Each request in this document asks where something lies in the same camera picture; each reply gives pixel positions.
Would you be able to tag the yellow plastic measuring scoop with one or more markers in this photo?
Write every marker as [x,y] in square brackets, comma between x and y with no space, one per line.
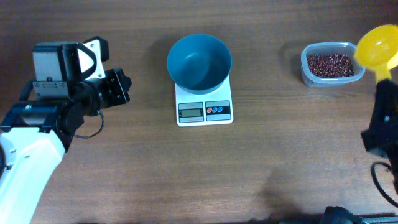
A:
[377,51]

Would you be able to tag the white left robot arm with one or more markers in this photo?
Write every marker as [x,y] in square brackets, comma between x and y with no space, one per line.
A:
[70,84]

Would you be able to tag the white digital kitchen scale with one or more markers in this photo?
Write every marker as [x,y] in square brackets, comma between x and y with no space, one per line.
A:
[213,108]

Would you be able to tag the blue plastic bowl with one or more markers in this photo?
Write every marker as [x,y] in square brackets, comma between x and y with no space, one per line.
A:
[199,63]

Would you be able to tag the red adzuki beans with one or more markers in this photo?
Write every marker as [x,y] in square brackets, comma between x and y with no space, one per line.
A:
[330,65]

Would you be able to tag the clear plastic food container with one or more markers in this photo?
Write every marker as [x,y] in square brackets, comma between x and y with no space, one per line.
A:
[323,48]

